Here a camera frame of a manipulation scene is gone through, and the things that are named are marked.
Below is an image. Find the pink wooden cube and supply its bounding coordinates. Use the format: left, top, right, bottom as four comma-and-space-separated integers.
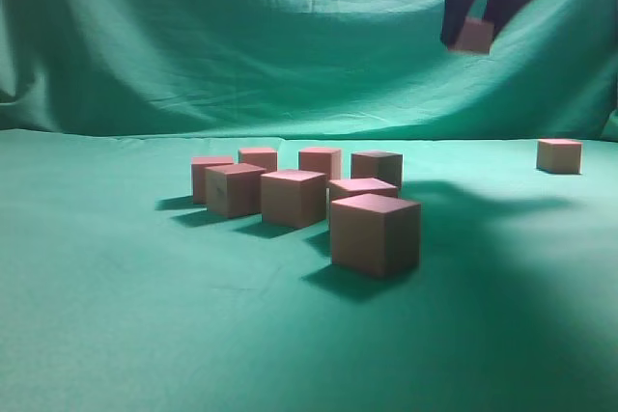
238, 147, 278, 173
261, 169, 326, 229
328, 178, 399, 201
447, 17, 494, 55
206, 163, 266, 218
351, 151, 404, 189
536, 139, 582, 175
191, 156, 235, 205
329, 194, 422, 279
298, 147, 342, 179

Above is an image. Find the green cloth backdrop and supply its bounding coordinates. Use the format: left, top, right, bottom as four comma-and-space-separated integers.
1, 0, 617, 141

